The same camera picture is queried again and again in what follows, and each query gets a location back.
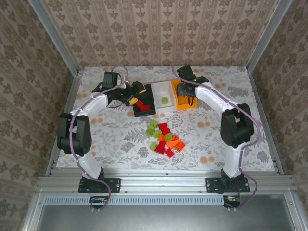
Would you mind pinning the red lego brick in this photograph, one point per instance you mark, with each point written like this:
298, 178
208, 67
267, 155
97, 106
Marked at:
145, 108
160, 147
169, 153
139, 104
164, 127

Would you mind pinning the black plastic bin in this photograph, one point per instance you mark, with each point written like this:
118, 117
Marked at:
146, 96

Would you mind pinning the orange plastic bin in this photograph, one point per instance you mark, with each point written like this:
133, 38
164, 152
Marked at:
184, 106

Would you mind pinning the white plastic bin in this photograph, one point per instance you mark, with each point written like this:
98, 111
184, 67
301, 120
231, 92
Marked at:
163, 91

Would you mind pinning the green lego brick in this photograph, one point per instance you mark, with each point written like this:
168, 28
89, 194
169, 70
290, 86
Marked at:
165, 100
153, 145
157, 133
168, 137
150, 131
154, 123
150, 126

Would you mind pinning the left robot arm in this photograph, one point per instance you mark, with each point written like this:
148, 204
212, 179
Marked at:
74, 134

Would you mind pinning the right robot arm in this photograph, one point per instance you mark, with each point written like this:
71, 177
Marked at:
237, 127

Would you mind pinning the orange lego brick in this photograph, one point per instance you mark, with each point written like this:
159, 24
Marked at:
175, 137
160, 137
172, 144
180, 145

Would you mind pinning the floral table cover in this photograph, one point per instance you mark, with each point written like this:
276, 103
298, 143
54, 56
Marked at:
115, 149

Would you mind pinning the small wiring connector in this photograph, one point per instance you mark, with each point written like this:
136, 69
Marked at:
98, 201
232, 200

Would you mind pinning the grey metal panel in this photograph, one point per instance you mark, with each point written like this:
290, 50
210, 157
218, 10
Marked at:
163, 219

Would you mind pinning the aluminum side rail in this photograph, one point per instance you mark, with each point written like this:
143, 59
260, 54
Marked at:
259, 101
71, 96

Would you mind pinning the aluminum mounting rail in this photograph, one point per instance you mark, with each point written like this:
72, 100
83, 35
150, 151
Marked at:
163, 180

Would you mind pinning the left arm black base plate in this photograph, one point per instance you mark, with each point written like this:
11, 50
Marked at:
114, 185

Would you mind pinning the aluminum frame post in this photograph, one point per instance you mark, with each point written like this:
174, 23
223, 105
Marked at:
268, 33
54, 33

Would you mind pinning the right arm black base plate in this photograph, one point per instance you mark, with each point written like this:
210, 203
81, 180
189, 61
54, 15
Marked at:
211, 185

